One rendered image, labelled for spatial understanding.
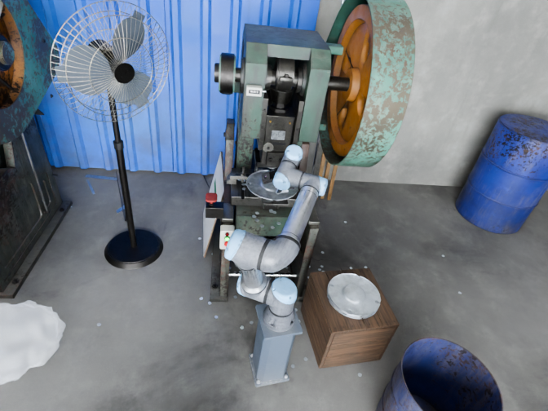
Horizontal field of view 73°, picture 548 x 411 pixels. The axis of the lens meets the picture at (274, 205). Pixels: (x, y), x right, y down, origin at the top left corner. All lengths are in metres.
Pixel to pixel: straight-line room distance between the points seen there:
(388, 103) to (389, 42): 0.23
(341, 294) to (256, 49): 1.31
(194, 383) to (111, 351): 0.49
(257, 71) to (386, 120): 0.61
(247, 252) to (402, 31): 1.08
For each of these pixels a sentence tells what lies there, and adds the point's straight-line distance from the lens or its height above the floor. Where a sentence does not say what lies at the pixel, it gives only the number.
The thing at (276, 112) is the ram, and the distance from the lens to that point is 1.95.
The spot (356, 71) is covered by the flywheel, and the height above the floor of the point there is 1.41.
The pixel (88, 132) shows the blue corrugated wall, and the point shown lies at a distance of 3.51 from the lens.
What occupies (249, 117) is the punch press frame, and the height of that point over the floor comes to 1.17.
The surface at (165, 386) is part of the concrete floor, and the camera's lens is 2.18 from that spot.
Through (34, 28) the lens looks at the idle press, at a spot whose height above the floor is 1.34.
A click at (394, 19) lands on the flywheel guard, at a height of 1.68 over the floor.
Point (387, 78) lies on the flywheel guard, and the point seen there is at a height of 1.49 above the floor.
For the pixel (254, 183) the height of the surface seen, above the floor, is 0.78.
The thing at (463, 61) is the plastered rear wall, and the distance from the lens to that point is 3.60.
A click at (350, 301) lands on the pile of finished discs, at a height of 0.38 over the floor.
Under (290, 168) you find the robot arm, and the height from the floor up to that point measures 1.14.
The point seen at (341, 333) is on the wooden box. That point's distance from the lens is 2.02.
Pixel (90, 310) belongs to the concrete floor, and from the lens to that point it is 2.52.
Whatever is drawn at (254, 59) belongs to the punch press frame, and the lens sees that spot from 1.77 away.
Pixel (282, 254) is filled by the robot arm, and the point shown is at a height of 1.04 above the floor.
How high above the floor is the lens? 1.94
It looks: 37 degrees down
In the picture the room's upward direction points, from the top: 8 degrees clockwise
